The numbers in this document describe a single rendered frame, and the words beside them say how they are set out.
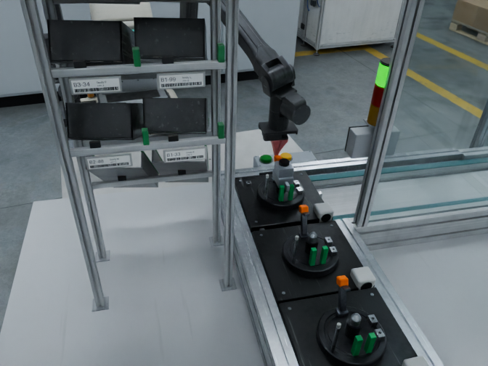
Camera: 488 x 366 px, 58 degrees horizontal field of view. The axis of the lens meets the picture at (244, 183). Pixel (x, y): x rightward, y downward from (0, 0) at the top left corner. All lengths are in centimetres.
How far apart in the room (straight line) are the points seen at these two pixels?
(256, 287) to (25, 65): 346
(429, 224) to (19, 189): 258
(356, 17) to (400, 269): 452
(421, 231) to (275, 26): 340
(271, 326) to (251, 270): 17
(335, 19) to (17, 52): 333
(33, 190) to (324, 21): 364
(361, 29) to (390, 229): 451
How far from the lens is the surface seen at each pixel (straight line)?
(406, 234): 138
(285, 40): 461
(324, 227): 123
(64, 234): 142
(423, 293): 129
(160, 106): 94
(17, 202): 313
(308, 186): 137
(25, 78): 427
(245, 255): 114
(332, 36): 551
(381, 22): 584
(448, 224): 144
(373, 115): 112
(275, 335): 100
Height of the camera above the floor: 176
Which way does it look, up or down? 35 degrees down
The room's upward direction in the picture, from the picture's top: 2 degrees clockwise
